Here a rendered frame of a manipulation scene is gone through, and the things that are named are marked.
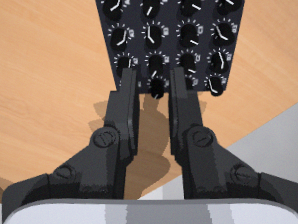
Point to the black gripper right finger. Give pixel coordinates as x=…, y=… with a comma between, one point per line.
x=214, y=172

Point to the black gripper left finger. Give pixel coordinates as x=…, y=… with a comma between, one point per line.
x=99, y=169

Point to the black knob box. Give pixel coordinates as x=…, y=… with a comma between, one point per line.
x=135, y=37

